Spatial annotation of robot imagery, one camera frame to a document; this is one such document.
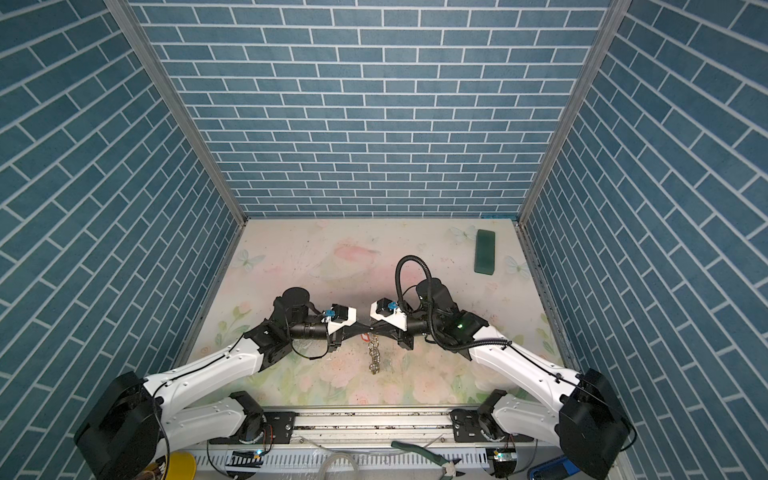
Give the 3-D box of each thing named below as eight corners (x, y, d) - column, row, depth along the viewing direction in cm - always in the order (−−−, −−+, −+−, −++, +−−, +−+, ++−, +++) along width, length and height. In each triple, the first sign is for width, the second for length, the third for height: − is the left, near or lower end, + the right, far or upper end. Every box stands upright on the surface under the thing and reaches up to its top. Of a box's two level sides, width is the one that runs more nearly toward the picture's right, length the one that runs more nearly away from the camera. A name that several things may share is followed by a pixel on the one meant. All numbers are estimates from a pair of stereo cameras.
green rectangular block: (473, 272, 108) (474, 268, 106) (475, 232, 121) (476, 228, 119) (492, 275, 107) (494, 272, 105) (493, 235, 120) (494, 231, 118)
